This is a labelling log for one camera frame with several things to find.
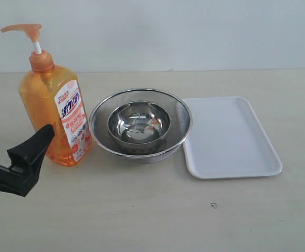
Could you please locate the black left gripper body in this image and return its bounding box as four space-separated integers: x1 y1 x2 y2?
0 161 41 197

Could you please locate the orange pump soap bottle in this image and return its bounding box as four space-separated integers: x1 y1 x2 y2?
1 24 92 166

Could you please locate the small stainless steel bowl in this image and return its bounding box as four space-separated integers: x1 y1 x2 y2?
107 101 171 145

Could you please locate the stainless steel mesh colander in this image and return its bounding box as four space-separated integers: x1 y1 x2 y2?
89 88 193 164

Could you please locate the white plastic tray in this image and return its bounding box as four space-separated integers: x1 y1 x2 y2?
183 97 283 180

